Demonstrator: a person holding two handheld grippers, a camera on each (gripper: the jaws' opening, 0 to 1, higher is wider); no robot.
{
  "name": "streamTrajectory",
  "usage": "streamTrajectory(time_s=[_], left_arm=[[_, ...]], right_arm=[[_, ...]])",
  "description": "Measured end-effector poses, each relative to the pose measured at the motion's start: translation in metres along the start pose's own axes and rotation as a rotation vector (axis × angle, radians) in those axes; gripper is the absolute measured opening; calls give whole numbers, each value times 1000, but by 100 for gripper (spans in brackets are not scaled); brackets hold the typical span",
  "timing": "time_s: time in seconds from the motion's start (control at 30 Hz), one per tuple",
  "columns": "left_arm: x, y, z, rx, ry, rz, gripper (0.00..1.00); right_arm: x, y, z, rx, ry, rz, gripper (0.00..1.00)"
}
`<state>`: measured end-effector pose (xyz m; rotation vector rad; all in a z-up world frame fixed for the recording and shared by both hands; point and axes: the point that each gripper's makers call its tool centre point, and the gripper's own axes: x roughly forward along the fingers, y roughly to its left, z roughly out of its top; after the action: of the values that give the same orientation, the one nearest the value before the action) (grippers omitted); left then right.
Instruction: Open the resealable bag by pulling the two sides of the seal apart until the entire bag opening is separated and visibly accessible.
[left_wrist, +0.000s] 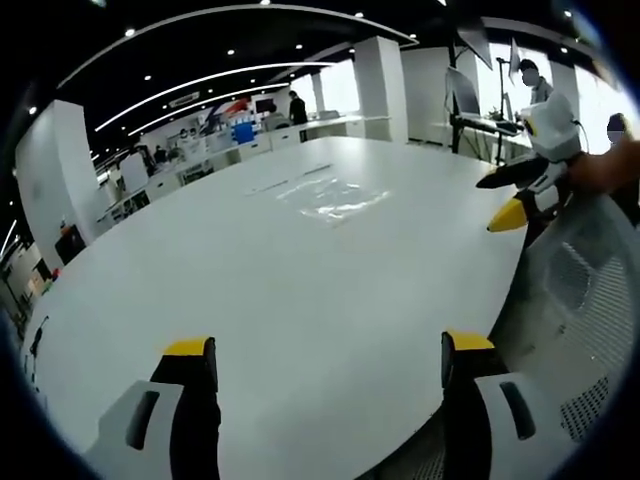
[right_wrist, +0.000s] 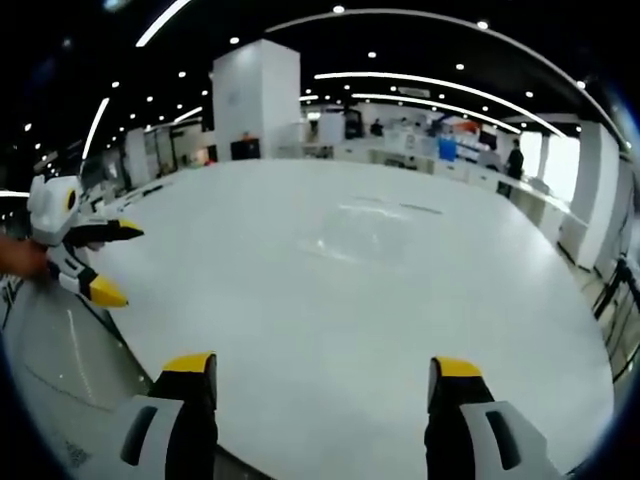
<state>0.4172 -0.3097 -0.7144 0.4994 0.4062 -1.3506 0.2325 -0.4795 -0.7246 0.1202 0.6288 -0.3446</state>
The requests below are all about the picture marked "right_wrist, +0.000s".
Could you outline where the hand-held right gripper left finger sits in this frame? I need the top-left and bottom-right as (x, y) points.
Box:
(102, 351), (219, 480)

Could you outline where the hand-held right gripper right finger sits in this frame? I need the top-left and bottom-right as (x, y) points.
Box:
(423, 355), (567, 480)

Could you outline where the clear resealable bag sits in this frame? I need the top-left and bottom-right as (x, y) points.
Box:
(294, 192), (451, 269)

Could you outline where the person's left hand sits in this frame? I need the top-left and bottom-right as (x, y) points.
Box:
(0, 233), (50, 277)

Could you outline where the black cabinet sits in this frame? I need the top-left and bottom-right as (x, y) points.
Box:
(229, 138), (262, 161)

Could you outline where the white square pillar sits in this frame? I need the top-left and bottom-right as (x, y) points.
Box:
(211, 38), (303, 161)

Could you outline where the black chair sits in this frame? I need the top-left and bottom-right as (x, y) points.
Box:
(592, 254), (640, 326)

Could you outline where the long ceiling light strip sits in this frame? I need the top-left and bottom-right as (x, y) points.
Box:
(313, 71), (569, 139)

